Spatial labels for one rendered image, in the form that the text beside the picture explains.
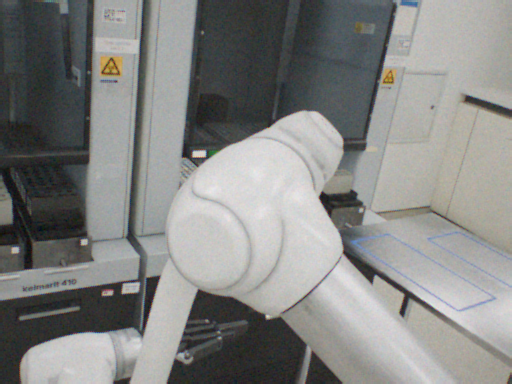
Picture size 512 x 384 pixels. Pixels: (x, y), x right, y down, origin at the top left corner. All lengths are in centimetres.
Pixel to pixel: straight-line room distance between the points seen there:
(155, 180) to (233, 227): 100
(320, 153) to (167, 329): 37
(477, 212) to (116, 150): 276
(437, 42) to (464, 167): 80
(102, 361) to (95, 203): 52
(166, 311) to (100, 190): 65
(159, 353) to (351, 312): 39
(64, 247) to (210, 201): 90
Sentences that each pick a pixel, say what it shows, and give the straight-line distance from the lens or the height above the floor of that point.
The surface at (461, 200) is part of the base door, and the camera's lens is 392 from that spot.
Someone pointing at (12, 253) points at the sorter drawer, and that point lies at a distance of 142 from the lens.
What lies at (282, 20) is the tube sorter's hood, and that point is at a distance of 157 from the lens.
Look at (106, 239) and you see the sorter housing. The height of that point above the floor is 74.
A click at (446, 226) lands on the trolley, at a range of 182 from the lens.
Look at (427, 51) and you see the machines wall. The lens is 358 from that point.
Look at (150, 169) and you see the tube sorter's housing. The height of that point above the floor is 93.
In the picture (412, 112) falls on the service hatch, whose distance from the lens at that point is 364.
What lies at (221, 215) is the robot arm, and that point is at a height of 124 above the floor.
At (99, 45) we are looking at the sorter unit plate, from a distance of 139.
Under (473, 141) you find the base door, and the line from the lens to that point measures 384.
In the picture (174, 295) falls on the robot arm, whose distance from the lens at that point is 91.
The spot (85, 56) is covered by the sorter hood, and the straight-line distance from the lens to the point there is 138.
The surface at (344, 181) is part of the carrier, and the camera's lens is 186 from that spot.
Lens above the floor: 148
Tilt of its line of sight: 23 degrees down
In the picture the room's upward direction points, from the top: 9 degrees clockwise
